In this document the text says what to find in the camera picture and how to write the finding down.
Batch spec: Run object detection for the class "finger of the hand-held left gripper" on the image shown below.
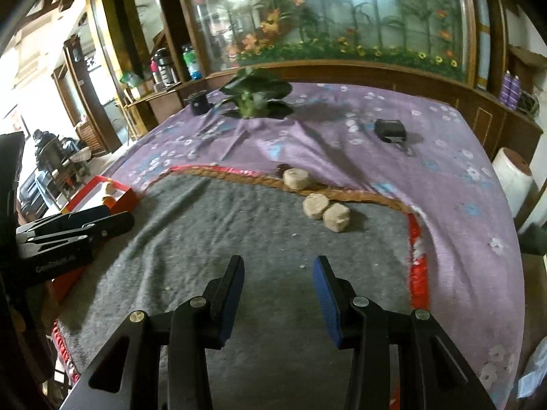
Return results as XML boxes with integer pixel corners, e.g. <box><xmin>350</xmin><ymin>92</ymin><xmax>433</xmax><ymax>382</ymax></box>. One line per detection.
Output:
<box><xmin>19</xmin><ymin>211</ymin><xmax>136</xmax><ymax>260</ymax></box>
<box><xmin>17</xmin><ymin>205</ymin><xmax>111</xmax><ymax>241</ymax></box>

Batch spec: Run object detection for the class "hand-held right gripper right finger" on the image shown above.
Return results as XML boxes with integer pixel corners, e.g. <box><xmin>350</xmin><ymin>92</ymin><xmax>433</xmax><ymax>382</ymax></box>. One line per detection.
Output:
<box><xmin>313</xmin><ymin>255</ymin><xmax>496</xmax><ymax>410</ymax></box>

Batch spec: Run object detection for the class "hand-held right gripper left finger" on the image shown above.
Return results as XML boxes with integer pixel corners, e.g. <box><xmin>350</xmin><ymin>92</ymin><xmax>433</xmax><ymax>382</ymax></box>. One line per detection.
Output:
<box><xmin>70</xmin><ymin>255</ymin><xmax>245</xmax><ymax>410</ymax></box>

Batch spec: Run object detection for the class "red box with white inside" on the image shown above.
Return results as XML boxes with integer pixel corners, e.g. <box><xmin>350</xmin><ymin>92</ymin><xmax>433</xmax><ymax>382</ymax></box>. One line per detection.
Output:
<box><xmin>51</xmin><ymin>175</ymin><xmax>141</xmax><ymax>302</ymax></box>

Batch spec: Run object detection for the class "pale cylindrical chunk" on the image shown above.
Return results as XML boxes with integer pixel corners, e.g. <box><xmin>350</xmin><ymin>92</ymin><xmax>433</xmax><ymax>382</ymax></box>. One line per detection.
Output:
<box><xmin>303</xmin><ymin>193</ymin><xmax>329</xmax><ymax>221</ymax></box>
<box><xmin>322</xmin><ymin>204</ymin><xmax>352</xmax><ymax>234</ymax></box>
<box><xmin>283</xmin><ymin>168</ymin><xmax>313</xmax><ymax>190</ymax></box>

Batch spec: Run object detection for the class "grey blanket with red trim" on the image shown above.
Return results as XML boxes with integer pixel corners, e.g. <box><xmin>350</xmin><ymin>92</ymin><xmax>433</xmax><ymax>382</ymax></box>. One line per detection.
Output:
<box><xmin>51</xmin><ymin>164</ymin><xmax>430</xmax><ymax>410</ymax></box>

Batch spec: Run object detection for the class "purple floral cloth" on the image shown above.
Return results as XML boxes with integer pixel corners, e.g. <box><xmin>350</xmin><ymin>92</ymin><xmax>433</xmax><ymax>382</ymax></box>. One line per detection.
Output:
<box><xmin>103</xmin><ymin>81</ymin><xmax>527</xmax><ymax>410</ymax></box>

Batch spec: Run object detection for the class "black steel thermos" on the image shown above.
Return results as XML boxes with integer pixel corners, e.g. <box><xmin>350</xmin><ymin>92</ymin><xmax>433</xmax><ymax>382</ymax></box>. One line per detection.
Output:
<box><xmin>152</xmin><ymin>48</ymin><xmax>178</xmax><ymax>86</ymax></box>

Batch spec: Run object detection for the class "clear bottle with green cap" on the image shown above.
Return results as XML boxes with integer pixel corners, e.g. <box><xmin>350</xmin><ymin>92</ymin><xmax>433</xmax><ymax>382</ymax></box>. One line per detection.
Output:
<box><xmin>182</xmin><ymin>45</ymin><xmax>202</xmax><ymax>81</ymax></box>

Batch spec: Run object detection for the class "black key case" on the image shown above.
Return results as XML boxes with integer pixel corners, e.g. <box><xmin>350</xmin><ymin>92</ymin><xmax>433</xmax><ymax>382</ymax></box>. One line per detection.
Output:
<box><xmin>375</xmin><ymin>119</ymin><xmax>416</xmax><ymax>155</ymax></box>

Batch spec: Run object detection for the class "green bok choy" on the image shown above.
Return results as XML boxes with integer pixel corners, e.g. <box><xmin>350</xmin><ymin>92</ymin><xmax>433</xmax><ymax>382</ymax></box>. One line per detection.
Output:
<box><xmin>219</xmin><ymin>67</ymin><xmax>294</xmax><ymax>120</ymax></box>

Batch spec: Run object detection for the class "clear plastic bag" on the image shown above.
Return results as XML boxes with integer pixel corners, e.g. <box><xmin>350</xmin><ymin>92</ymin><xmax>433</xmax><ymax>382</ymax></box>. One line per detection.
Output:
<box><xmin>517</xmin><ymin>342</ymin><xmax>547</xmax><ymax>399</ymax></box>

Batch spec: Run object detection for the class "white paper roll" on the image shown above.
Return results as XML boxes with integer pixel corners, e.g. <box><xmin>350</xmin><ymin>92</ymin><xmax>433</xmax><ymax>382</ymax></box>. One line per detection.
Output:
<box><xmin>491</xmin><ymin>147</ymin><xmax>535</xmax><ymax>219</ymax></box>

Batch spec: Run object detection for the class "purple spray bottle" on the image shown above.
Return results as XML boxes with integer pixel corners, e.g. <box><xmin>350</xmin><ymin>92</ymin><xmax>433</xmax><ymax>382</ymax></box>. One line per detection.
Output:
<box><xmin>509</xmin><ymin>74</ymin><xmax>522</xmax><ymax>110</ymax></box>
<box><xmin>500</xmin><ymin>71</ymin><xmax>513</xmax><ymax>106</ymax></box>

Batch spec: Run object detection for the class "wire basket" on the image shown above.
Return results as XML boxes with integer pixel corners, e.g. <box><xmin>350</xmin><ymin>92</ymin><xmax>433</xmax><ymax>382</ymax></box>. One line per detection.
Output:
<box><xmin>519</xmin><ymin>94</ymin><xmax>540</xmax><ymax>117</ymax></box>

